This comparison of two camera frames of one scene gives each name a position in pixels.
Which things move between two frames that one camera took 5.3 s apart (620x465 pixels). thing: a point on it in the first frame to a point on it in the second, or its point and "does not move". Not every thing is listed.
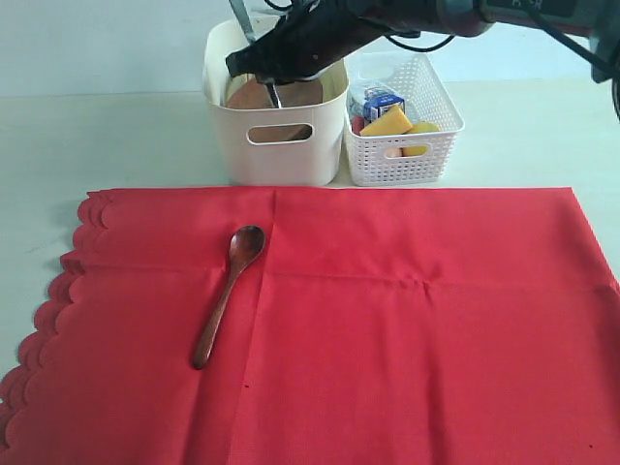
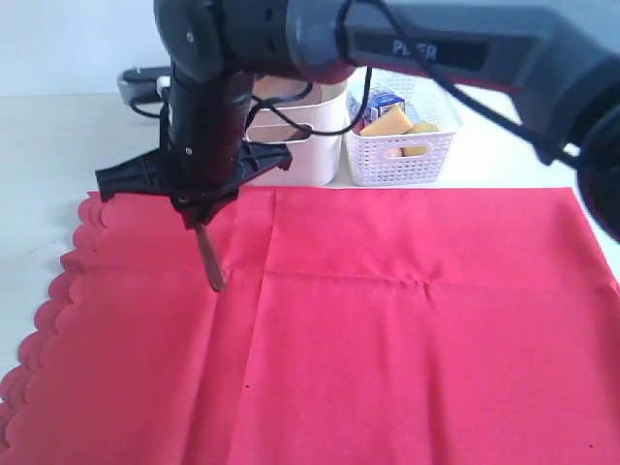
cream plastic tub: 318,163 does not move
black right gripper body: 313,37 to 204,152
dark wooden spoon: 245,243 to 217,273
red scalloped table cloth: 379,326 does not move
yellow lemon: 418,127 does not move
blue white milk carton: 379,103 does not move
